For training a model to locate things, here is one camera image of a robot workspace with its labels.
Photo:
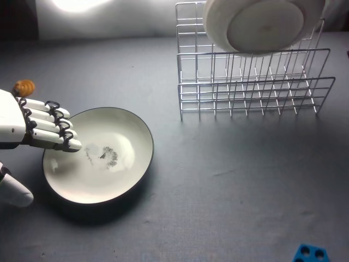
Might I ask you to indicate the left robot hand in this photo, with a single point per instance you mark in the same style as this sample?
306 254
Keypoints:
11 120

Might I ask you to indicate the grey table cloth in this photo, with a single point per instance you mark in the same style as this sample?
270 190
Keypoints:
218 177

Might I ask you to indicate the white plate with dark rim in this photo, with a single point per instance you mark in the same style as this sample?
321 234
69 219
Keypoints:
103 163
259 24

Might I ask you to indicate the orange toy bread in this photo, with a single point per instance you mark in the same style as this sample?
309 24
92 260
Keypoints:
24 88

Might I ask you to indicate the blue pentagon block with holes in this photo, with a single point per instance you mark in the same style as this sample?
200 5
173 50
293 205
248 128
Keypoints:
310 253

